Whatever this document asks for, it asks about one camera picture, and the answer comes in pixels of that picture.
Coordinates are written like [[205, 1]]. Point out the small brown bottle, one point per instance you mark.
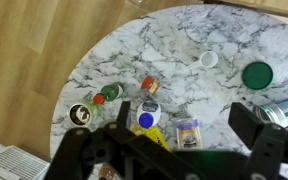
[[106, 172]]

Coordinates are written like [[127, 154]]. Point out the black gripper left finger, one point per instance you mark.
[[125, 113]]

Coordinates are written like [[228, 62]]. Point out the white plastic measuring scoop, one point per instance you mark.
[[209, 60]]

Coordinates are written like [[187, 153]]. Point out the printed paper sheet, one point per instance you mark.
[[10, 163]]

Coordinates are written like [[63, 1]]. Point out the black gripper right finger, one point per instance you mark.
[[245, 123]]

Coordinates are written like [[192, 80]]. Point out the green bottle with red cap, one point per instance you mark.
[[110, 92]]

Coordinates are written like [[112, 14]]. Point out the silver metal cup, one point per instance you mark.
[[282, 111]]

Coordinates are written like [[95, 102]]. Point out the white bottle with blue cap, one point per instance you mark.
[[148, 115]]

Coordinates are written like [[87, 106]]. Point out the purple label jar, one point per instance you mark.
[[189, 133]]

